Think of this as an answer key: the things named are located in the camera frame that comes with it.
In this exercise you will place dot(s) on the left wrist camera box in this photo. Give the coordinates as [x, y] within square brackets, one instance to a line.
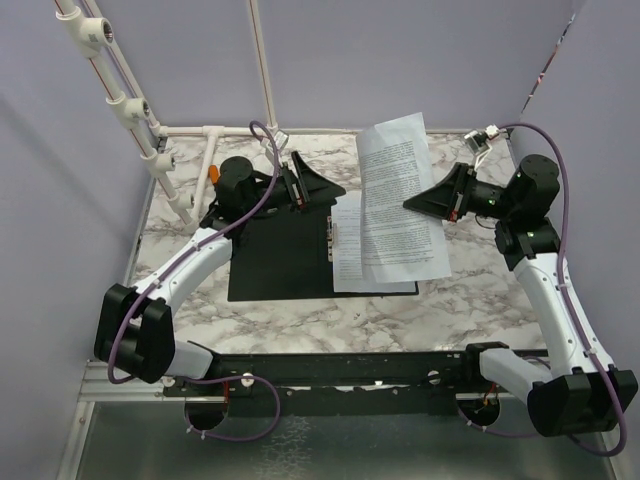
[281, 139]

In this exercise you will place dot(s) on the white pvc pipe frame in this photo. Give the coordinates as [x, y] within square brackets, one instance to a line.
[93, 35]

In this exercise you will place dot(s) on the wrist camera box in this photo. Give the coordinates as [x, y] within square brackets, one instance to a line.
[479, 142]
[281, 139]

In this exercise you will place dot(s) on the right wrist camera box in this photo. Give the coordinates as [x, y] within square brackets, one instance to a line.
[479, 142]

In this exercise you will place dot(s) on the aluminium rail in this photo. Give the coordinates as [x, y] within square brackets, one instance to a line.
[96, 387]

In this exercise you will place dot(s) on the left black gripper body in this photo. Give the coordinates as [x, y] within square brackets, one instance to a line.
[296, 200]

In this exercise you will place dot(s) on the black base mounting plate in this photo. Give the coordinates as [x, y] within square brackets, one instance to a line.
[215, 385]

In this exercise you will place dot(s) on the printed paper sheet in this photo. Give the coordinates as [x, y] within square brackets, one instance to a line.
[346, 253]
[397, 244]

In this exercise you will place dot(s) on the grey black file folder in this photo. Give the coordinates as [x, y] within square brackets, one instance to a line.
[286, 257]

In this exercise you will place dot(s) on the orange handle screwdriver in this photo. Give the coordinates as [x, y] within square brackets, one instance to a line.
[214, 174]

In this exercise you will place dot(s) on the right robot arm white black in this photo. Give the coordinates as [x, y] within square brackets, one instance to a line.
[582, 389]

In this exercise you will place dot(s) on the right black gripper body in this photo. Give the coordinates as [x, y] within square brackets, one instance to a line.
[466, 183]

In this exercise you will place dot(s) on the metal folder clip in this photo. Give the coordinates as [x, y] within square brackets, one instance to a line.
[331, 231]

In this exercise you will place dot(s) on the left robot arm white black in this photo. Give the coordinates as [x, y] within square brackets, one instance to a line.
[135, 336]

